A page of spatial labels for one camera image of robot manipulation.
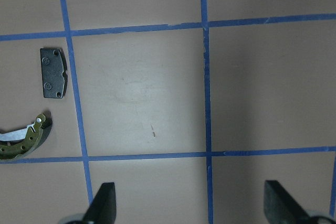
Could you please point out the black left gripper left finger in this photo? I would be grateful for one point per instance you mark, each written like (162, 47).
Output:
(103, 208)

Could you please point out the olive green brake shoe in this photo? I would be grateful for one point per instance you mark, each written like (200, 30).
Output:
(19, 143)

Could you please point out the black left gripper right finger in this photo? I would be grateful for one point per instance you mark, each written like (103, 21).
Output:
(280, 206)

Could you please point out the black brake pad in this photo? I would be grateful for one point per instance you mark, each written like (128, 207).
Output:
(53, 72)

